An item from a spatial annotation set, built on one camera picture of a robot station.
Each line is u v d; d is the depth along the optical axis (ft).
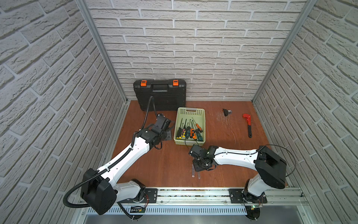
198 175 2.65
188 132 3.17
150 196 2.40
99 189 1.24
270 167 1.44
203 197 2.48
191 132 3.14
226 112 3.62
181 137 3.02
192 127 3.31
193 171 2.48
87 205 1.36
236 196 2.43
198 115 3.50
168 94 3.30
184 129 3.21
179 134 3.09
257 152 1.56
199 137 3.09
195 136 3.09
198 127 3.30
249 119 3.50
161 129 1.93
